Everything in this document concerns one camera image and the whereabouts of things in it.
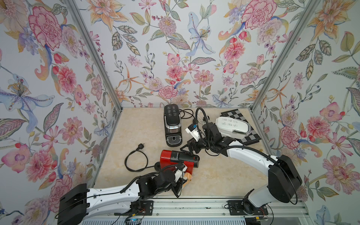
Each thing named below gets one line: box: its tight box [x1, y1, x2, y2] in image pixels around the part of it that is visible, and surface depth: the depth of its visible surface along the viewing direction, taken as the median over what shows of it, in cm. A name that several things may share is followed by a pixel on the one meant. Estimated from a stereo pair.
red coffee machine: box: [159, 150, 201, 174], surface depth 74 cm
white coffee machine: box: [215, 116, 251, 139], surface depth 83 cm
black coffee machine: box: [163, 103, 183, 148], surface depth 91 cm
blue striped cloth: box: [182, 172, 193, 189], surface depth 76 cm
